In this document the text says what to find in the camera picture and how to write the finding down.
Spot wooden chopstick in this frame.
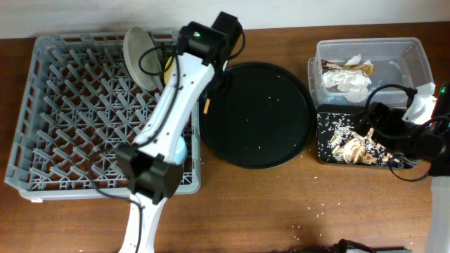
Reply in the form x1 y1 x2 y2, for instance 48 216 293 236
203 98 210 115

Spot food scraps with rice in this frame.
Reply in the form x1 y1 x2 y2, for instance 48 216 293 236
318 114 405 168

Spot white napkin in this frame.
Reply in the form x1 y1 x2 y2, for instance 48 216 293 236
322 54 374 103

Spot gold snack wrapper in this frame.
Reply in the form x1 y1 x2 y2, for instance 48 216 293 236
321 60 375 77

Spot yellow bowl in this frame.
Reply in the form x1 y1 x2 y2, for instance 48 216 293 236
163 56 174 84

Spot grey plate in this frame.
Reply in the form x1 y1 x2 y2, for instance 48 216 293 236
123 27 163 91

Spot blue cup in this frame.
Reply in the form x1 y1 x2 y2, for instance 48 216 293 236
174 136 188 165

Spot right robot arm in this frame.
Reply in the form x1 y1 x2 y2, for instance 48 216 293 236
356 82 449 252

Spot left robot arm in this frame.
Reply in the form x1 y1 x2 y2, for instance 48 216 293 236
115 12 244 252

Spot grey dishwasher rack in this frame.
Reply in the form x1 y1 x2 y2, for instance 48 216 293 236
4 28 202 202

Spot black rectangular tray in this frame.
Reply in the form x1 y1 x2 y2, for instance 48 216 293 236
315 103 419 170

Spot clear plastic bin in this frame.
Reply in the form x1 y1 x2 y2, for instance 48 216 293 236
308 37 434 106

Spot round black tray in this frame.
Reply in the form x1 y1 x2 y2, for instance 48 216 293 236
199 62 316 169

